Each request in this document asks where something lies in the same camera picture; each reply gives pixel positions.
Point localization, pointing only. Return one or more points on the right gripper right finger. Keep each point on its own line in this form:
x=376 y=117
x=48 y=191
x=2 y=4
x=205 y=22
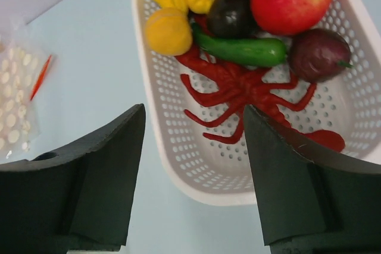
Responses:
x=310 y=199

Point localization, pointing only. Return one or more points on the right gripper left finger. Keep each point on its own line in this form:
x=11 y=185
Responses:
x=77 y=197

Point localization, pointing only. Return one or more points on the pile of spare zip bags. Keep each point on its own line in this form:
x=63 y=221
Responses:
x=24 y=67

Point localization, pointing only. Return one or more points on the red chili toy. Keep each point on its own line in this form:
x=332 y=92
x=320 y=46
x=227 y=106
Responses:
x=237 y=87

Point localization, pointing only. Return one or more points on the dark red passionfruit toy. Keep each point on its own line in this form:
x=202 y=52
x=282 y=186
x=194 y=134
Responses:
x=318 y=55

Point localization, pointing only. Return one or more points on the green chili toy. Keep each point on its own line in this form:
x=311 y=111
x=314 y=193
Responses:
x=263 y=52

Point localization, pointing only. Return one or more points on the orange toy fruit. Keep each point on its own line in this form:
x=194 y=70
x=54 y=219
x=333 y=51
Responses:
x=168 y=32

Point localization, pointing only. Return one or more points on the dark purple plum toy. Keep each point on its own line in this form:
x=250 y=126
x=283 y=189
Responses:
x=231 y=19

